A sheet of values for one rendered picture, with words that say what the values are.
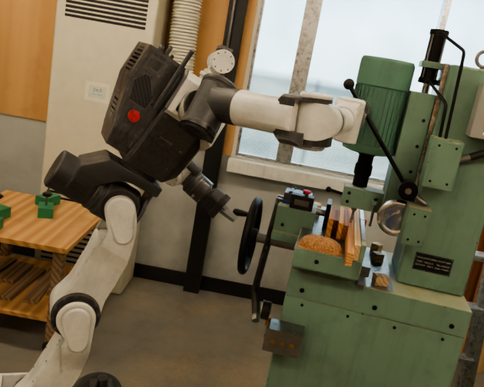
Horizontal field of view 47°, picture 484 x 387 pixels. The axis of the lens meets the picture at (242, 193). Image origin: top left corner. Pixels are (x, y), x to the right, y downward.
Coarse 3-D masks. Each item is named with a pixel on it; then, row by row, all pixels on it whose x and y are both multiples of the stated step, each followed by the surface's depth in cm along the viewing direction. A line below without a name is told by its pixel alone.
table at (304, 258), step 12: (300, 228) 192; (288, 240) 192; (336, 240) 185; (300, 252) 170; (312, 252) 170; (300, 264) 171; (312, 264) 171; (324, 264) 170; (336, 264) 169; (360, 264) 168; (348, 276) 169
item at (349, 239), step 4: (348, 208) 214; (352, 220) 197; (352, 224) 192; (348, 228) 187; (352, 228) 188; (348, 232) 182; (352, 232) 183; (348, 236) 177; (352, 236) 178; (348, 240) 173; (352, 240) 174; (348, 244) 169; (352, 244) 170; (348, 248) 166; (352, 248) 166; (348, 252) 162; (352, 252) 163; (348, 256) 162; (352, 256) 161; (348, 260) 162; (352, 260) 162; (344, 264) 162; (348, 264) 162
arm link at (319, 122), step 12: (300, 108) 127; (312, 108) 125; (324, 108) 125; (336, 108) 130; (300, 120) 127; (312, 120) 125; (324, 120) 126; (336, 120) 127; (348, 120) 134; (300, 132) 127; (312, 132) 126; (324, 132) 127; (336, 132) 130; (312, 144) 127; (324, 144) 128
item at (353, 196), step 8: (344, 184) 193; (352, 184) 194; (344, 192) 190; (352, 192) 189; (360, 192) 188; (368, 192) 188; (376, 192) 188; (344, 200) 190; (352, 200) 190; (360, 200) 189; (368, 200) 189; (352, 208) 193; (360, 208) 190; (368, 208) 189; (376, 208) 189
